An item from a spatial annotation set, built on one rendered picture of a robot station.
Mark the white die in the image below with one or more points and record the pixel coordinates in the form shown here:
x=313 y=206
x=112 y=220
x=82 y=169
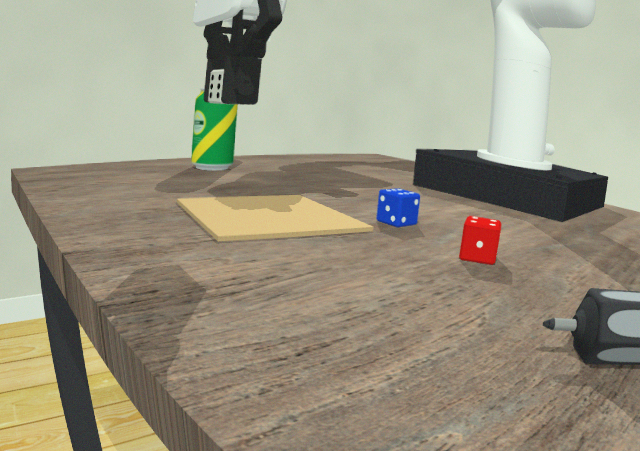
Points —
x=215 y=88

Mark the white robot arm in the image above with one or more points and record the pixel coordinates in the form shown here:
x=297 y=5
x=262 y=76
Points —
x=522 y=75

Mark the beige square mat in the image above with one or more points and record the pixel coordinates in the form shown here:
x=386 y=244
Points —
x=263 y=217

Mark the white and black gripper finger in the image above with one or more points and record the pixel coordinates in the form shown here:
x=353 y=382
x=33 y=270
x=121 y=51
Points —
x=241 y=77
x=218 y=48

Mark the red die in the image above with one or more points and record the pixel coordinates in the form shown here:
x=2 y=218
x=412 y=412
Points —
x=480 y=240

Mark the black and grey screwdriver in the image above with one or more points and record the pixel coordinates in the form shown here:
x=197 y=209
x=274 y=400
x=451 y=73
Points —
x=606 y=327

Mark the green soda can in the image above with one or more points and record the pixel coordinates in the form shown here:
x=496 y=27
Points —
x=213 y=134

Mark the blue die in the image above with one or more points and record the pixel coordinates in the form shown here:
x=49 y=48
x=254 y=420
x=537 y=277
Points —
x=398 y=207

